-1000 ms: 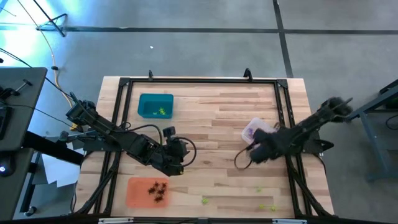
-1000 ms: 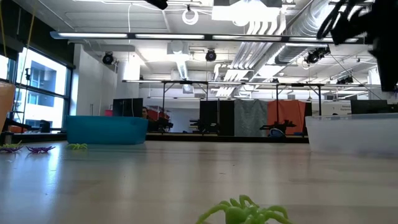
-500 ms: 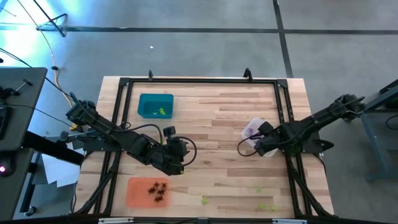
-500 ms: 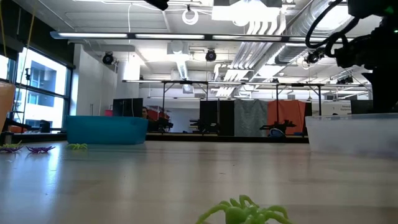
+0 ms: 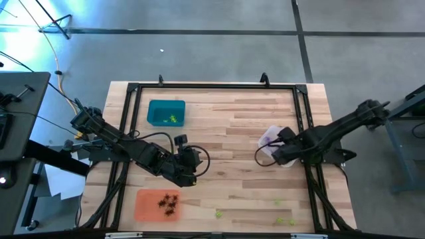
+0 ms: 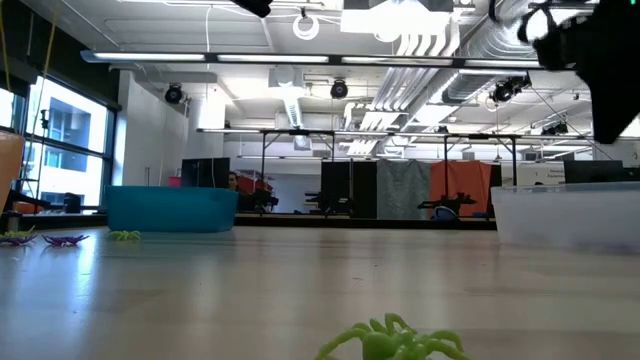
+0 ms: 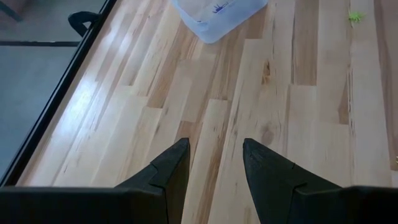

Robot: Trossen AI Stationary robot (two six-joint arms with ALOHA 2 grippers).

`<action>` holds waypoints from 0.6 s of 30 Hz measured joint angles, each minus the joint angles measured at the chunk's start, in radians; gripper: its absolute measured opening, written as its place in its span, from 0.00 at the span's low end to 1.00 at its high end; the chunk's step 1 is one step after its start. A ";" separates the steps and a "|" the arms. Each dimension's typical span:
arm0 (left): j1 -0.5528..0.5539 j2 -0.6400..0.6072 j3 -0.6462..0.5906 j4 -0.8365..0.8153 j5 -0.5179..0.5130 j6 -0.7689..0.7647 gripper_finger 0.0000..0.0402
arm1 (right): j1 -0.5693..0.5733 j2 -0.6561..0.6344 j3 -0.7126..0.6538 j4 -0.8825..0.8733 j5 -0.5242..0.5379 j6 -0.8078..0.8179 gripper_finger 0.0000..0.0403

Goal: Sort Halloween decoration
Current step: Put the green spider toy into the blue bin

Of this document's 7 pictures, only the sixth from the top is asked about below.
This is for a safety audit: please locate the white pipe bundle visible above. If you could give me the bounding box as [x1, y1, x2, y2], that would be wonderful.
[372, 19, 461, 114]

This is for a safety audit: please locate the black cabinet panel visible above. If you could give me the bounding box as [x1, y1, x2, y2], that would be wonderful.
[320, 159, 379, 220]

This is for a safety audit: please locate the white ring lamp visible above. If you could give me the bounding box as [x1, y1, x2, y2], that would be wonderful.
[292, 13, 321, 42]

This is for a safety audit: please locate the orange plastic bin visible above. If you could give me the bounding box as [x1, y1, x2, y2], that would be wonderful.
[0, 130, 26, 216]

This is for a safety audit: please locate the grey cloth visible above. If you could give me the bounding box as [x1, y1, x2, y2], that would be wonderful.
[376, 158, 433, 221]

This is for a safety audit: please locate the silver ventilation duct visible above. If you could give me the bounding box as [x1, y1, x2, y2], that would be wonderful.
[442, 0, 551, 104]

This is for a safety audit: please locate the long LED light bar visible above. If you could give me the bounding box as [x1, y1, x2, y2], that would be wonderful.
[79, 48, 546, 71]

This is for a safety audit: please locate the orange cloth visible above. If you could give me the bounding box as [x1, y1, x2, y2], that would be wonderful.
[429, 159, 495, 219]

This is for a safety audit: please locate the green plastic spider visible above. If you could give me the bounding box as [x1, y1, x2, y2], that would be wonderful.
[105, 229, 143, 243]
[314, 312, 474, 360]
[0, 225, 38, 240]

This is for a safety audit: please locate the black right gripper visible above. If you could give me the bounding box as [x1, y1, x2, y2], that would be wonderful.
[532, 0, 640, 146]

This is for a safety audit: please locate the clear plastic bin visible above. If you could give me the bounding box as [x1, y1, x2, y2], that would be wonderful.
[490, 180, 640, 254]

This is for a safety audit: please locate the black round spotlight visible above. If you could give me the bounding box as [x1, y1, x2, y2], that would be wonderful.
[329, 78, 350, 100]
[163, 83, 184, 105]

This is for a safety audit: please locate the black aluminium table frame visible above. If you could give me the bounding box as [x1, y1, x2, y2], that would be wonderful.
[0, 212, 497, 232]

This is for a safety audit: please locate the black spotlight cluster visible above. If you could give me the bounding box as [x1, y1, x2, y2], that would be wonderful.
[488, 73, 533, 105]

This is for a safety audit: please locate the teal plastic bin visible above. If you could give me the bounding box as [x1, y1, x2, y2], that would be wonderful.
[104, 185, 240, 234]

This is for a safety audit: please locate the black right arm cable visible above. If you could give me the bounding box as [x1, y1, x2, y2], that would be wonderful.
[487, 0, 556, 46]

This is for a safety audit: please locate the purple plastic spider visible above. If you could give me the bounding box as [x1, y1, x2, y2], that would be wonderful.
[0, 234, 39, 248]
[41, 233, 91, 249]

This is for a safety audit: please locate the black tripod stand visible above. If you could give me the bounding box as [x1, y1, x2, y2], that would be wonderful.
[37, 107, 52, 201]

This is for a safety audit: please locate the wide black monitor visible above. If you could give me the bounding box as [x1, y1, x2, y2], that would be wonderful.
[563, 159, 640, 184]

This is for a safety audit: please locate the white printed sign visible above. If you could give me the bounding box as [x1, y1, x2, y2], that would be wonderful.
[516, 162, 566, 187]

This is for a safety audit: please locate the large glass window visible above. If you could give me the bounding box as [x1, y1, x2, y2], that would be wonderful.
[0, 74, 117, 214]

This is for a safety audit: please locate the black metal rig frame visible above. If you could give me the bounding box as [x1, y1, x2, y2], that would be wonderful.
[258, 128, 337, 216]
[442, 132, 519, 176]

